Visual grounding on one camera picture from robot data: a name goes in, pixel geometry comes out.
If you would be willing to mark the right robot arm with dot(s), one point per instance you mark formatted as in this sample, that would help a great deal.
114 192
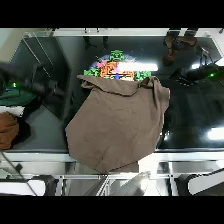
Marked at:
203 183

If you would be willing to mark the green garment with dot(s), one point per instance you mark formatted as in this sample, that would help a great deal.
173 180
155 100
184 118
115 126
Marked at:
15 97

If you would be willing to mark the silver frame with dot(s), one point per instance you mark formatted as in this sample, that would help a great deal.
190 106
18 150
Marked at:
190 156

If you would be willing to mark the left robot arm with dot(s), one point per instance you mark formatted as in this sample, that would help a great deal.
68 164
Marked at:
20 187

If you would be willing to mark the white garment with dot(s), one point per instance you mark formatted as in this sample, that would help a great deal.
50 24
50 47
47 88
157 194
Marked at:
10 110

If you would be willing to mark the brown shirt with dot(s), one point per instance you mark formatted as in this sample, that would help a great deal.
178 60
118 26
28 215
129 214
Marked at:
116 126

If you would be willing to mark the black garment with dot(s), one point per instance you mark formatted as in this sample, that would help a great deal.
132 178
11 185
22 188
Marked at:
26 126

